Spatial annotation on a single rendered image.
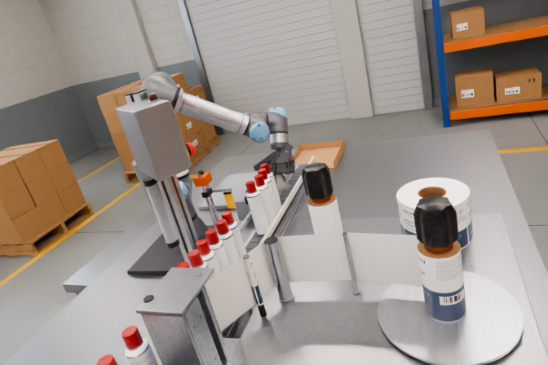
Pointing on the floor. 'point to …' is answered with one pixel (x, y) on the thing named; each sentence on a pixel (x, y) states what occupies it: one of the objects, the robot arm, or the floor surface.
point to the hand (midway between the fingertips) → (276, 195)
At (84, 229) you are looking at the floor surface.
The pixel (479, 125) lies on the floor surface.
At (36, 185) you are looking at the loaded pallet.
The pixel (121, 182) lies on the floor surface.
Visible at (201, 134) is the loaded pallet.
